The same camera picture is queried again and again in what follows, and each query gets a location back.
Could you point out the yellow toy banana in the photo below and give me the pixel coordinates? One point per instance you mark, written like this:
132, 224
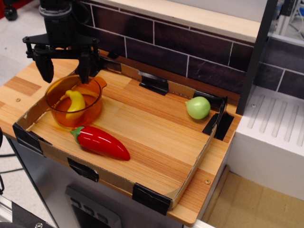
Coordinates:
77, 105

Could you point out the black caster wheel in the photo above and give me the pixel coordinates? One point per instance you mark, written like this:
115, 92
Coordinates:
10, 13

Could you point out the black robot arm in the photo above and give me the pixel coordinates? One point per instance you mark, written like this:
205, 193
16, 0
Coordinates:
80, 12

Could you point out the red toy chili pepper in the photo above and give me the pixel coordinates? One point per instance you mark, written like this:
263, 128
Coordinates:
100, 141

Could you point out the cardboard fence with black tape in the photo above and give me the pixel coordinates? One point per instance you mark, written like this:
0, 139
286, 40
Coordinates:
172, 154

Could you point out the orange transparent plastic pot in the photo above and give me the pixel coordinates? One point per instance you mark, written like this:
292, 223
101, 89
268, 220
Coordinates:
58, 102

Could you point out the green toy pear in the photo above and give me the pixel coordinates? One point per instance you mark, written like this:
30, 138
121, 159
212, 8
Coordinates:
198, 107

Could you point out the dark grey vertical post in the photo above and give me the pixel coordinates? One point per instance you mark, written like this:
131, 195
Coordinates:
267, 27

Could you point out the light wooden shelf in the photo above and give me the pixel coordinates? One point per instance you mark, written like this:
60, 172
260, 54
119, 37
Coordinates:
202, 19

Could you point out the grey oven control panel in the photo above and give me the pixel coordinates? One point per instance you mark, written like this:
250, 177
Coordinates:
89, 213

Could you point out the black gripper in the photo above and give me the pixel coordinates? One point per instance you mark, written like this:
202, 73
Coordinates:
62, 41

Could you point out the white toy sink drainboard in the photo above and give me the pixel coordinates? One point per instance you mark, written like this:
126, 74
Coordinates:
268, 146

